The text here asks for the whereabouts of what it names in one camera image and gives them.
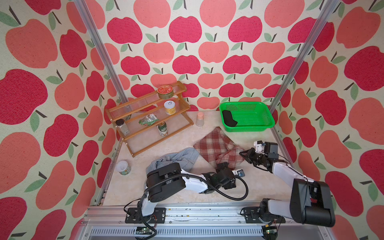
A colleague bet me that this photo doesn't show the red plaid skirt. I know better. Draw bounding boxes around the red plaid skirt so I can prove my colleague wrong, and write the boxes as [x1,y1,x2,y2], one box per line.
[194,127,245,170]

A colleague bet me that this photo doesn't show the light denim skirt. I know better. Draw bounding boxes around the light denim skirt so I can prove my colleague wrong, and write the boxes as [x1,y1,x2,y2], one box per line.
[145,148,200,176]

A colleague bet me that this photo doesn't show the green plastic basket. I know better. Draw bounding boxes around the green plastic basket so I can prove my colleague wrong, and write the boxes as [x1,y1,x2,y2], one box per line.
[219,102,275,132]

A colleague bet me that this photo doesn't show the black skirt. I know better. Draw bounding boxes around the black skirt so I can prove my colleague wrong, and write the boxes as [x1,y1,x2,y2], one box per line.
[222,110,238,127]

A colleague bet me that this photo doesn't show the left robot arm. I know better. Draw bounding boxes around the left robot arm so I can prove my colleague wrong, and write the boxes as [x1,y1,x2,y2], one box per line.
[138,163,249,217]

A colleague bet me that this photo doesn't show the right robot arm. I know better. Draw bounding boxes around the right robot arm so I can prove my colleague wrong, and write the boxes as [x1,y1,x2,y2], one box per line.
[240,141,336,228]

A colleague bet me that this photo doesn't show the pink-cap clear bottle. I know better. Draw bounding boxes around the pink-cap clear bottle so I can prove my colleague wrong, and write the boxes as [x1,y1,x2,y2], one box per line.
[196,112,205,127]

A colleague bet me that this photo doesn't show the green snack packet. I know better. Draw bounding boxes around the green snack packet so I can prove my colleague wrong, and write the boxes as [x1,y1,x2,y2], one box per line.
[139,114,159,126]

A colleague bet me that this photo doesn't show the wooden two-tier shelf rack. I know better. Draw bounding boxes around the wooden two-tier shelf rack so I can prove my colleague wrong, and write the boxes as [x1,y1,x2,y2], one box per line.
[106,81,194,157]

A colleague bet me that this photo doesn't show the white small cup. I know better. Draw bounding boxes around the white small cup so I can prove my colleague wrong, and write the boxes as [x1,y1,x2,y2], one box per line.
[115,161,131,176]

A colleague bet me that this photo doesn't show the red-lid tin can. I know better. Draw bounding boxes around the red-lid tin can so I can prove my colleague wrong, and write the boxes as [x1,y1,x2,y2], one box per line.
[157,85,174,100]

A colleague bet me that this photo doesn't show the black-cap spice jar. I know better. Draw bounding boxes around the black-cap spice jar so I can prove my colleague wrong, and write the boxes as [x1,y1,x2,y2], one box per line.
[116,119,130,136]

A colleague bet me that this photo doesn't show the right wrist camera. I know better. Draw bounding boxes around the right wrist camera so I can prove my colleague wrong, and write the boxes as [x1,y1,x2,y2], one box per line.
[254,141,265,153]

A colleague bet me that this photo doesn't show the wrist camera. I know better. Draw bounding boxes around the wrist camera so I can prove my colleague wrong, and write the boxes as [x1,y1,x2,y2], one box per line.
[233,169,245,178]
[254,141,265,153]

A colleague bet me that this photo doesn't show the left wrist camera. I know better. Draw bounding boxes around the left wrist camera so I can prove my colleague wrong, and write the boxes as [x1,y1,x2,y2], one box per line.
[233,169,245,178]

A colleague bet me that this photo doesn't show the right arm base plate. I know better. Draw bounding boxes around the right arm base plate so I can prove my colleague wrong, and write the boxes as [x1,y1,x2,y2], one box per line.
[240,207,286,225]

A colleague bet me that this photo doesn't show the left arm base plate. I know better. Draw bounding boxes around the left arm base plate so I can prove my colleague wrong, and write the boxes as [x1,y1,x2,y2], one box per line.
[125,208,166,224]

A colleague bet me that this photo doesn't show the right aluminium corner post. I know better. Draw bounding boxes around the right aluminium corner post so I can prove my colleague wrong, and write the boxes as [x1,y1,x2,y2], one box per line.
[268,0,343,112]

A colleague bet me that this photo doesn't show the aluminium corner post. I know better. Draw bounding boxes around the aluminium corner post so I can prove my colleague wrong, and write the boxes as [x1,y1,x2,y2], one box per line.
[74,0,128,103]
[268,0,343,112]

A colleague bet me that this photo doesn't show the left aluminium corner post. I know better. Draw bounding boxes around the left aluminium corner post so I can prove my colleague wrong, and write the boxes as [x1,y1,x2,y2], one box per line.
[74,0,128,103]

